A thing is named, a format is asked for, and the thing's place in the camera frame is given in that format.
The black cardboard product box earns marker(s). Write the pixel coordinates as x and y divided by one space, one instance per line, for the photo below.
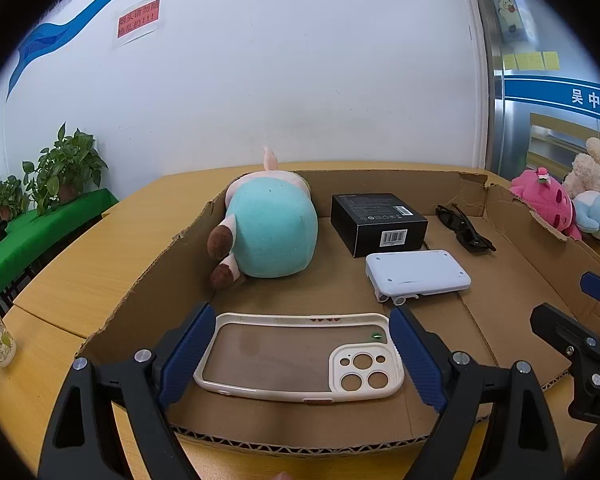
375 210

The white handheld device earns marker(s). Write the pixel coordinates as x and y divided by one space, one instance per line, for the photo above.
415 272

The blue wall stripe decal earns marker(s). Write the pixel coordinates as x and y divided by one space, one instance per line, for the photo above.
55 32

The cartoon sheep poster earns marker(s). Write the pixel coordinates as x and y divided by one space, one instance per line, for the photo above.
512 12

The green tablecloth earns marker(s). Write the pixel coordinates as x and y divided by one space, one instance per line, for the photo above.
45 240

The magenta plush toy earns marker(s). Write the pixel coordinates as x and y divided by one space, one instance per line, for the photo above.
545 200

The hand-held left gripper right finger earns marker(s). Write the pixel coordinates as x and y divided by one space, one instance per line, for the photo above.
415 360

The white phone case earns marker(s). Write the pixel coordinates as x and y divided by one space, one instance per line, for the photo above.
260 355

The black sunglasses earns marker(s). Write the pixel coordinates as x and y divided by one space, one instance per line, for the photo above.
467 237

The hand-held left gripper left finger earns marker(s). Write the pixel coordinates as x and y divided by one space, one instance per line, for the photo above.
190 355

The small potted green plant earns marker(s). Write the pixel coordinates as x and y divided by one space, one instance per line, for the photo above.
5 195

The blue door banner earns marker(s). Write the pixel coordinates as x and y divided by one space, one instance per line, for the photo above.
560 95

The large potted green plant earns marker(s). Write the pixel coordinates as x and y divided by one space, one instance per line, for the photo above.
65 165

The beige bunny plush toy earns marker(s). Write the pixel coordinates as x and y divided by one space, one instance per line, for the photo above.
587 170

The yellow sticky note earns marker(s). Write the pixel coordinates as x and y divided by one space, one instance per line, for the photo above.
510 61
528 61
551 61

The pink pig plush toy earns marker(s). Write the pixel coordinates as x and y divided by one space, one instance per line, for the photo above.
275 230

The brown cardboard box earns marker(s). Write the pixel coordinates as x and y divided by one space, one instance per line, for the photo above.
300 425

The red paper wall sign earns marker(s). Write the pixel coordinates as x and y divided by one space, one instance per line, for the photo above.
137 22

